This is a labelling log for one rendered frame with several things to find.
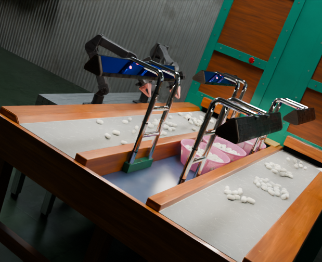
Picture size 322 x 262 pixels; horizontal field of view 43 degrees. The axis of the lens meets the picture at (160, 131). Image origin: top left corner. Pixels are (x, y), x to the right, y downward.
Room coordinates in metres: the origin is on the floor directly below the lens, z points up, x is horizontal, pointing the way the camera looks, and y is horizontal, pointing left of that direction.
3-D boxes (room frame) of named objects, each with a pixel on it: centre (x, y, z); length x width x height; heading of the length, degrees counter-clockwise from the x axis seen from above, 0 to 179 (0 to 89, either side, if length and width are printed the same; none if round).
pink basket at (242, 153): (2.27, -0.37, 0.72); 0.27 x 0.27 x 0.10
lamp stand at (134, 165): (1.71, 0.11, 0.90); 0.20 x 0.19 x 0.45; 155
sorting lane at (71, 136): (2.26, 0.01, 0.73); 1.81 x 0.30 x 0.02; 155
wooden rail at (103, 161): (2.19, -0.15, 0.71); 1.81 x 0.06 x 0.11; 155
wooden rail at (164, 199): (2.05, -0.44, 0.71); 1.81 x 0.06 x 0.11; 155
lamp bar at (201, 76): (2.63, -0.23, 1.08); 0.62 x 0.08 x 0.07; 155
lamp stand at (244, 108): (1.54, -0.25, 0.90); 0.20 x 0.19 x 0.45; 155
